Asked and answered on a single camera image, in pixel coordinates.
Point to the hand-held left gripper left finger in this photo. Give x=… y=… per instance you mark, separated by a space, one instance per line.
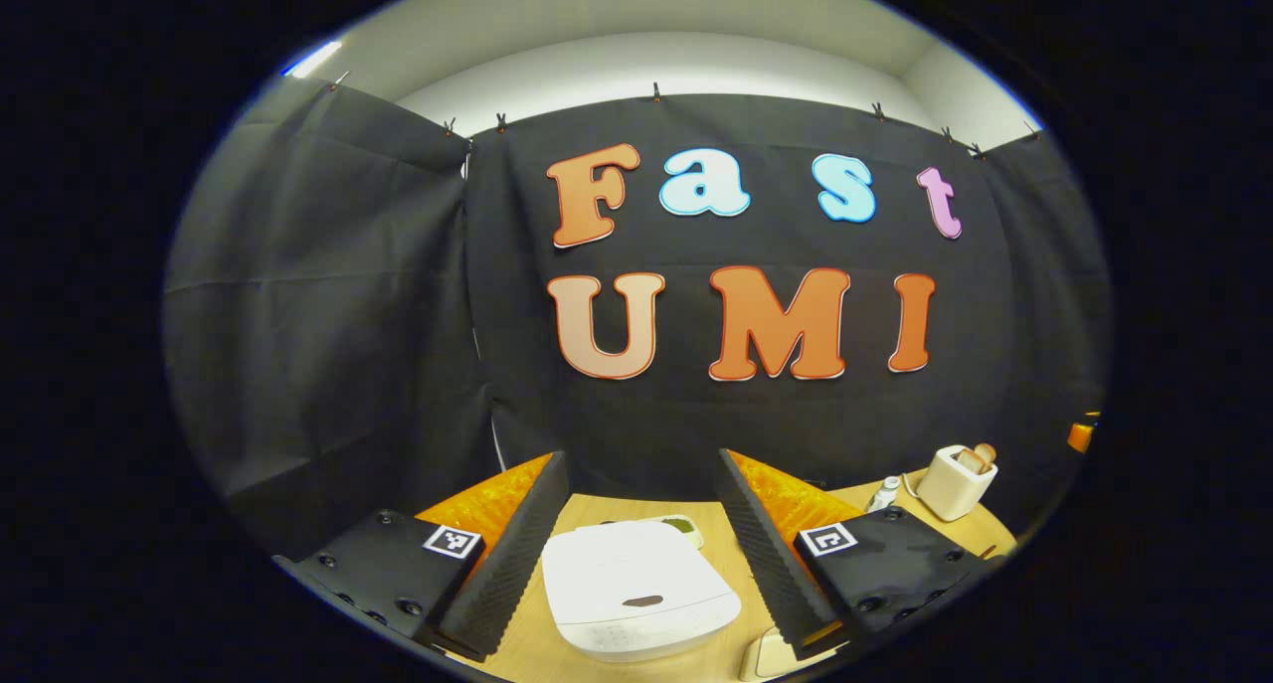
x=512 y=564

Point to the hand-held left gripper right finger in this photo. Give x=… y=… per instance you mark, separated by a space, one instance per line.
x=766 y=564

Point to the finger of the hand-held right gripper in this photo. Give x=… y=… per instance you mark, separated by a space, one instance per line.
x=1081 y=434

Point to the white rice cooker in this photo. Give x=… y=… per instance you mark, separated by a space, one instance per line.
x=636 y=584

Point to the small white seasoning tray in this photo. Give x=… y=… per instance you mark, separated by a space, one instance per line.
x=681 y=527

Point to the cream square container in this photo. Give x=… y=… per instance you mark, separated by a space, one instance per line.
x=764 y=656

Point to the toasted bread slice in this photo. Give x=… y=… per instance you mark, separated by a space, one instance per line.
x=969 y=459
x=985 y=453

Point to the white drink bottle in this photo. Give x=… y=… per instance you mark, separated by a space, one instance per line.
x=883 y=494

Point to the white toaster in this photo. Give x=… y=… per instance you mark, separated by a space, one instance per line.
x=953 y=486

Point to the black backdrop cloth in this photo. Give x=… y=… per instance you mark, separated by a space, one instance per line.
x=348 y=315

